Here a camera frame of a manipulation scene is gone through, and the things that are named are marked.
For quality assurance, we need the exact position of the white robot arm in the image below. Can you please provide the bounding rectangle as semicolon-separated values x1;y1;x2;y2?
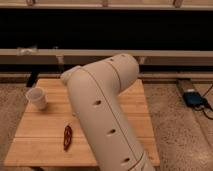
61;54;155;171

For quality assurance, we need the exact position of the dark red chili pepper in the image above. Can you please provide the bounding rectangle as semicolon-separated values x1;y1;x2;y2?
63;125;72;151

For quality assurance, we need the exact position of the white plastic cup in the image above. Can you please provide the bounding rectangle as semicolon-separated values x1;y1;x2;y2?
26;87;47;110

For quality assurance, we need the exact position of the wooden table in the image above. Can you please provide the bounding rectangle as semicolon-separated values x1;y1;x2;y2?
4;79;160;167

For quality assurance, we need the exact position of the blue box on floor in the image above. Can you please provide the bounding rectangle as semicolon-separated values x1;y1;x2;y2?
183;89;206;107

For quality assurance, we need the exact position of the black cable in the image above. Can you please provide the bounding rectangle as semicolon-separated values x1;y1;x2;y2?
194;83;213;120

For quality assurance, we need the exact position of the grey metal rail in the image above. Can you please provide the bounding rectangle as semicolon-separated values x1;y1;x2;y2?
0;48;213;58

